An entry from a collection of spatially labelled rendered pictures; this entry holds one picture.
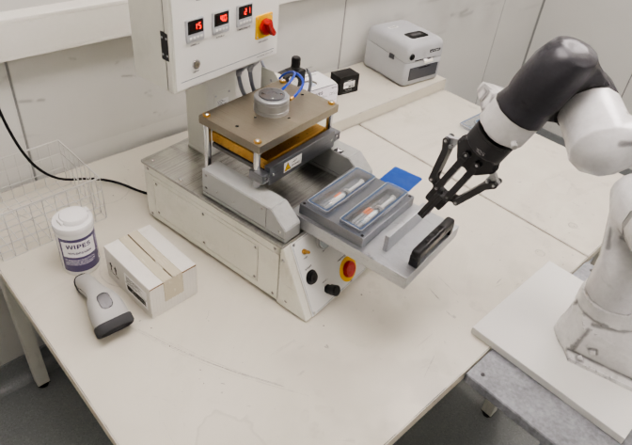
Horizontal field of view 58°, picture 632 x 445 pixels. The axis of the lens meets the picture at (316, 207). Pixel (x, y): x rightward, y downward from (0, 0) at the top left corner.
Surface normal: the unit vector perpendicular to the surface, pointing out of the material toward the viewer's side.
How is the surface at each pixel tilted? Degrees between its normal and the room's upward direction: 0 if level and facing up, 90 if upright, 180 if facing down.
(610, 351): 89
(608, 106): 14
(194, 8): 90
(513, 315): 0
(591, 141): 77
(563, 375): 0
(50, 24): 90
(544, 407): 0
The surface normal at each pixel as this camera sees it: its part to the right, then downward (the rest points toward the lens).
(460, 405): 0.09, -0.79
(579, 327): -0.98, -0.14
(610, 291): -0.73, 0.36
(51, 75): 0.68, 0.50
